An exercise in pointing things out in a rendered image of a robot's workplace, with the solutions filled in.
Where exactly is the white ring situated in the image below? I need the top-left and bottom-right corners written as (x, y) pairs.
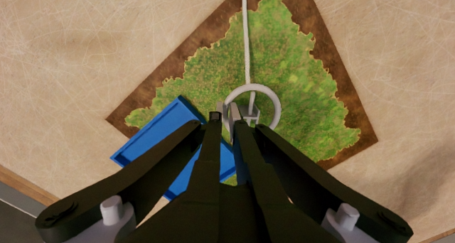
top-left (223, 83), bottom-right (281, 132)

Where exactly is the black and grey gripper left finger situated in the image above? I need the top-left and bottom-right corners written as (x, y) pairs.
top-left (35, 102), bottom-right (223, 243)

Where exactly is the blue tray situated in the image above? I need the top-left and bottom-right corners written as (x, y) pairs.
top-left (109, 94), bottom-right (236, 201)

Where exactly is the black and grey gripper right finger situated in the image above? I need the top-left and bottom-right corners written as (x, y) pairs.
top-left (229, 102), bottom-right (414, 243)

